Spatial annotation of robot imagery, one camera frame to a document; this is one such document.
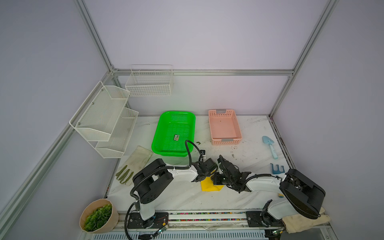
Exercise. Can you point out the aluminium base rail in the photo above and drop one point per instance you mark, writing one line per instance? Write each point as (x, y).
(248, 219)

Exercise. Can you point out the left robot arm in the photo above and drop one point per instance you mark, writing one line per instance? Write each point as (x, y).
(150, 182)

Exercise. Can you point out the pink plastic basket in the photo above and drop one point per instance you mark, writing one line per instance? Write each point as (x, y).
(224, 127)

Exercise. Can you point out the light blue garden trowel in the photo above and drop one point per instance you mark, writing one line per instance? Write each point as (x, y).
(270, 142)

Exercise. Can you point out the paper bag with greens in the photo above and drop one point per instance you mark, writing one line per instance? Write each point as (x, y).
(99, 217)

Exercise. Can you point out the green plastic basket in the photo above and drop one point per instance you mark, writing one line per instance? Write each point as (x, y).
(173, 129)

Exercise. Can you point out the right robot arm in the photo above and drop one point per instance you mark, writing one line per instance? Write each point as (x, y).
(301, 195)

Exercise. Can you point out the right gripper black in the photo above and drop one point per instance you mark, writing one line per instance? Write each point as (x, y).
(216, 181)

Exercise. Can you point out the white wire basket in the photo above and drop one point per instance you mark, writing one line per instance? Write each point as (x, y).
(150, 80)

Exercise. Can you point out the blue yellow garden rake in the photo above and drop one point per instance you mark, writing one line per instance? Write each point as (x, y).
(277, 170)

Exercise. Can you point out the yellow paper napkin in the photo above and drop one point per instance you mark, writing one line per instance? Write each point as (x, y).
(207, 185)

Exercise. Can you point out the cream work glove right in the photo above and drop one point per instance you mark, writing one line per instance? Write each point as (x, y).
(298, 223)

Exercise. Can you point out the white mesh two-tier shelf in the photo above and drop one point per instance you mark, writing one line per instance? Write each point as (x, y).
(105, 121)

